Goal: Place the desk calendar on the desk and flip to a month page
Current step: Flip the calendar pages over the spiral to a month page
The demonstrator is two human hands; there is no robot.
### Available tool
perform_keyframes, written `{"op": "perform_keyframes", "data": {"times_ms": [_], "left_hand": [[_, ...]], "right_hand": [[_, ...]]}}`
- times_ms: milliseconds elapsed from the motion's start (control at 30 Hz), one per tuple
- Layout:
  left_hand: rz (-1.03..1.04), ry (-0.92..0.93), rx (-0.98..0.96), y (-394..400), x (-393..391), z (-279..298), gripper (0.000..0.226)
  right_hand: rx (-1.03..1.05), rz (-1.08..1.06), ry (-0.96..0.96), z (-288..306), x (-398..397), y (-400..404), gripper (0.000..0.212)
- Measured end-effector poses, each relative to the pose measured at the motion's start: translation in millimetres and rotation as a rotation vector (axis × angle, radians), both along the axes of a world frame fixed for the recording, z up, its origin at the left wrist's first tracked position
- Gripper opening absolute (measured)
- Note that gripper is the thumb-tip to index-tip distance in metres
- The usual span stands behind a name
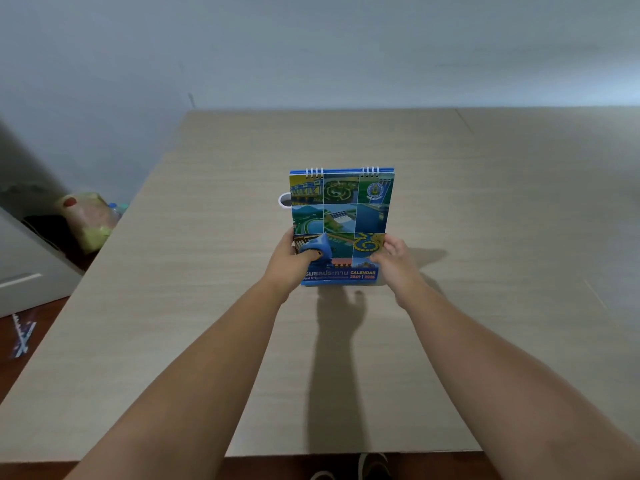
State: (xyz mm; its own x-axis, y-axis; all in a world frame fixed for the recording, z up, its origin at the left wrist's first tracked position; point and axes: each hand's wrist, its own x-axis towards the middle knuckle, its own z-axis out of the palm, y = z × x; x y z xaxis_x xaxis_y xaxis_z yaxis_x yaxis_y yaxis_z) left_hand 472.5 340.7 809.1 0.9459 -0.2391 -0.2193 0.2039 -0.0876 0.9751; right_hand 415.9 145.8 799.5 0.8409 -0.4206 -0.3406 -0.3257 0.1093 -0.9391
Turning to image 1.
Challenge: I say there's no person's slipper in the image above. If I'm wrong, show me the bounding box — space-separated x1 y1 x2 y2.
357 452 393 480

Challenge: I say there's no person's right hand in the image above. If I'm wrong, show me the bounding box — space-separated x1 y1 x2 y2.
369 235 427 310

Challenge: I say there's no blue spiral photo calendar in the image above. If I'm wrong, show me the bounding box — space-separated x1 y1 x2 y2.
289 167 396 287

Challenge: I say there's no blue white flat packet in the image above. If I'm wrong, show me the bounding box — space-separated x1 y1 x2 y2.
9 312 39 361

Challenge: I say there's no white cabinet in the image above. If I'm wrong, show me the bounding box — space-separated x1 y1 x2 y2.
0 207 83 319

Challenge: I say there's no person's left forearm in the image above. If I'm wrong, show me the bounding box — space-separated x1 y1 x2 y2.
62 277 303 480

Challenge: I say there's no beige wooden table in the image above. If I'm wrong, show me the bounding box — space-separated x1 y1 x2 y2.
0 105 640 465

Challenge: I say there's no person's right forearm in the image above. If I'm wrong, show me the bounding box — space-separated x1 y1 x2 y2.
399 283 640 480

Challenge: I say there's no person's left hand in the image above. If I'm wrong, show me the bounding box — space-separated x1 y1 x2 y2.
261 228 324 303

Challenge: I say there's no yellow clear plastic bag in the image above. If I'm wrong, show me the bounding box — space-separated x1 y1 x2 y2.
55 191 121 255

